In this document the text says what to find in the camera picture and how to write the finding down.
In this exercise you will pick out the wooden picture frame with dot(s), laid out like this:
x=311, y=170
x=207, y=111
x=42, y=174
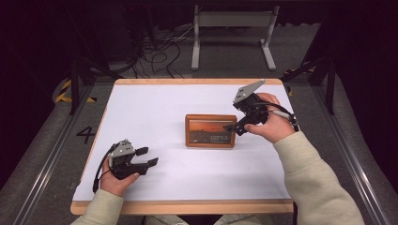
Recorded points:
x=209, y=131

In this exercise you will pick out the aluminium floor rail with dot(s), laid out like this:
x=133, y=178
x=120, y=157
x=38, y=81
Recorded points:
x=50, y=165
x=350, y=156

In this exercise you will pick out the person's right leg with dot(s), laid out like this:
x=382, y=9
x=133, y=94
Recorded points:
x=247, y=220

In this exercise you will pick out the person's right hand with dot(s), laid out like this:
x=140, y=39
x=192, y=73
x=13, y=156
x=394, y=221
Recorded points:
x=277, y=125

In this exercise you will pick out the small metal table bracket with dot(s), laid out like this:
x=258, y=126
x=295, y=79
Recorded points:
x=74, y=185

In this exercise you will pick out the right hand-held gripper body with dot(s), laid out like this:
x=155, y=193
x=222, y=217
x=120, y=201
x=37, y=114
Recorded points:
x=248, y=93

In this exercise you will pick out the grey metal stand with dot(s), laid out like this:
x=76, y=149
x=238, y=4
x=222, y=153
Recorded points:
x=233, y=19

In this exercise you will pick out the person's left leg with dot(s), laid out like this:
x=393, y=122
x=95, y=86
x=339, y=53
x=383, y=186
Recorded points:
x=165, y=220

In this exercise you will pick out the person's leg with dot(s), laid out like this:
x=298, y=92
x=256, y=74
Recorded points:
x=165, y=220
x=247, y=220

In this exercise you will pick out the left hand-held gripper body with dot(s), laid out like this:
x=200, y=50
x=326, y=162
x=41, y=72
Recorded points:
x=122, y=156

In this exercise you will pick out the person's left hand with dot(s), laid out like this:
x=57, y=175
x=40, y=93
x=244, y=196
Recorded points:
x=114, y=186

